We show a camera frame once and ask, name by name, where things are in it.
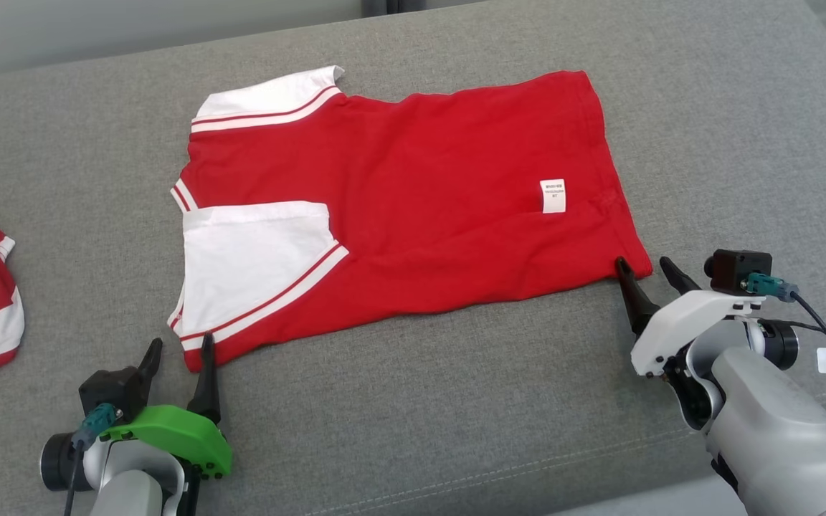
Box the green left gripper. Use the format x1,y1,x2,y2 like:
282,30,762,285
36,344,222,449
101,332,233,479

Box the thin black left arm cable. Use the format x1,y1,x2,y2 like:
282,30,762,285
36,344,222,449
62,443,87,516

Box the red jersey shirt white sleeves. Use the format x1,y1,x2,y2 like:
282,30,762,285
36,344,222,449
168,66,654,373

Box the teal camera cable plug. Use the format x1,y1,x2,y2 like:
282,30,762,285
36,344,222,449
743,274,799,302
72,403,118,449

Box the grey fabric sofa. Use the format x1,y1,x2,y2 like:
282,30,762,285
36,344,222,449
0,0,826,516

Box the dark grey post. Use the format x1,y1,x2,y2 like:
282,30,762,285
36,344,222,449
363,0,428,16

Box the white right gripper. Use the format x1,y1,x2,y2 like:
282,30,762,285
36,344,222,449
614,257,765,378

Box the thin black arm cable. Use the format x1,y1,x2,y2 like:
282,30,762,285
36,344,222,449
62,443,87,516
764,290,826,435

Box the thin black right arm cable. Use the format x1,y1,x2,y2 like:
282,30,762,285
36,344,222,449
764,290,826,435

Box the teal right camera cable plug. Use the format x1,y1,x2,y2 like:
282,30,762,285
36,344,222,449
743,274,799,302

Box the teal left camera cable plug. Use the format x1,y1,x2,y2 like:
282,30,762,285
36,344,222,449
72,403,118,449

